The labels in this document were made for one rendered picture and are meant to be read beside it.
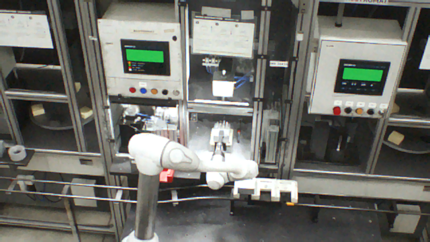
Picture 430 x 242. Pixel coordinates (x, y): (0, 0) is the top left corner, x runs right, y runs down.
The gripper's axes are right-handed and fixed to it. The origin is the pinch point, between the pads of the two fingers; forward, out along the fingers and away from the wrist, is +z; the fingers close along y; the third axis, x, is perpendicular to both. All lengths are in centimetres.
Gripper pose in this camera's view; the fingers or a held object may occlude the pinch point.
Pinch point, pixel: (221, 137)
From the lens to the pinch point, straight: 303.4
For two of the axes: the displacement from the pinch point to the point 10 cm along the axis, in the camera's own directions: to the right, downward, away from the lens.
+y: 0.1, -7.8, -6.2
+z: 1.0, -6.2, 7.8
